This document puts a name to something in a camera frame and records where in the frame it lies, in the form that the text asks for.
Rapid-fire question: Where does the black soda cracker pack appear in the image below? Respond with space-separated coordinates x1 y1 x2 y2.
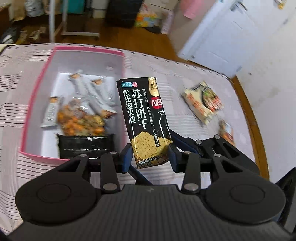
116 77 173 169

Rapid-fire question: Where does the large mixed nuts bag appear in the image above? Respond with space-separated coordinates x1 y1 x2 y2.
57 97 105 136

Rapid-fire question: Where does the white snack bar packet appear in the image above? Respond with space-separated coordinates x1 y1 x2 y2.
41 96 61 128
68 69 99 114
89 77 117 119

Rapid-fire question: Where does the small mixed nuts bag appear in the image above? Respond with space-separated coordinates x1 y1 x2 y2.
219 120 235 146

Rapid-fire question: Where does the striped bed sheet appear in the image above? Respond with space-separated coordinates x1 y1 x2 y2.
1 44 254 233

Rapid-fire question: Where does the instant noodle packet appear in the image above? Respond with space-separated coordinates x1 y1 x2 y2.
182 81 223 125

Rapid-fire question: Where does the pink storage box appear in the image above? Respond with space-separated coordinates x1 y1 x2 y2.
20 45 125 164

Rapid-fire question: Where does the white door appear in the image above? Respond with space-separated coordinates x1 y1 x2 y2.
178 0 295 78

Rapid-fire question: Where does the pink paper bag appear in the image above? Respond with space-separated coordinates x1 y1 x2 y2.
180 0 204 19

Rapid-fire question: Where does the black suitcase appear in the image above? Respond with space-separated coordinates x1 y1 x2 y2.
104 0 143 29

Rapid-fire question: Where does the teal bag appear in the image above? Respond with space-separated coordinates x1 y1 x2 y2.
67 0 85 14

